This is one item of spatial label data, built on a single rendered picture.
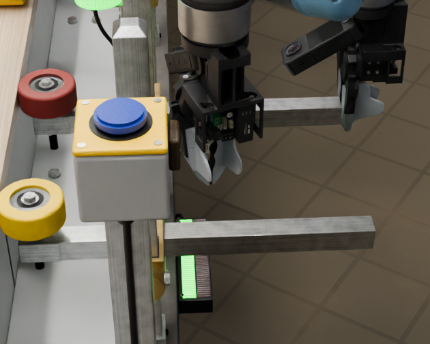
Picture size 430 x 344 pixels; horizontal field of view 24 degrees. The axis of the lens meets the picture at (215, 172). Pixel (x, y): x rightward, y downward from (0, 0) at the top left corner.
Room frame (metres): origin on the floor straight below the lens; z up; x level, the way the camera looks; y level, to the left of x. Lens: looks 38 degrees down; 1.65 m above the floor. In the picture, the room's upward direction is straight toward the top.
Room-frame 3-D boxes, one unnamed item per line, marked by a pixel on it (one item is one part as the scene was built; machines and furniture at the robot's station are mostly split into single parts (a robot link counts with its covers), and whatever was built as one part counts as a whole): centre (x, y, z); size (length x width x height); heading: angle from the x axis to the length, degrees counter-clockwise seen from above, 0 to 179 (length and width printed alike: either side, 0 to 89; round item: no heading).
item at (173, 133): (0.62, 0.03, 1.20); 0.03 x 0.01 x 0.03; 3
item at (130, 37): (0.87, 0.09, 0.92); 0.03 x 0.03 x 0.48; 3
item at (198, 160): (0.90, 0.01, 0.97); 0.06 x 0.03 x 0.09; 23
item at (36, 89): (1.16, 0.23, 0.85); 0.08 x 0.08 x 0.11
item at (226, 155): (0.91, -0.02, 0.97); 0.06 x 0.03 x 0.09; 23
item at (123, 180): (0.61, 0.07, 1.18); 0.07 x 0.07 x 0.08; 3
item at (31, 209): (0.91, 0.22, 0.85); 0.08 x 0.08 x 0.11
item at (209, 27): (0.91, 0.00, 1.15); 0.08 x 0.08 x 0.05
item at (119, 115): (0.61, 0.07, 1.22); 0.04 x 0.04 x 0.02
